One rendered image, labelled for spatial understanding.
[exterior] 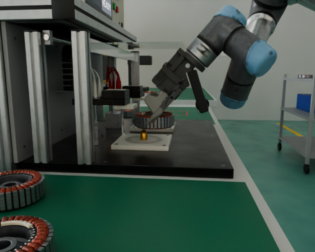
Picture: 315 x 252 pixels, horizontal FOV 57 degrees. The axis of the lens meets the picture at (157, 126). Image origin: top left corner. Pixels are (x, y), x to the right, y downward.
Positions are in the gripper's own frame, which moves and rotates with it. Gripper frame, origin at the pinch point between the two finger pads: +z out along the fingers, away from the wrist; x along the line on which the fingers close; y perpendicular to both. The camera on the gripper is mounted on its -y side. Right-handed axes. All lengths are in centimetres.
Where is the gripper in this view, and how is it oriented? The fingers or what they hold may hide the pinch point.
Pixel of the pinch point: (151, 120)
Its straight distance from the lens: 80.8
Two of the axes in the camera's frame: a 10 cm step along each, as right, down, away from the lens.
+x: -1.0, 1.8, -9.8
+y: -7.5, -6.6, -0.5
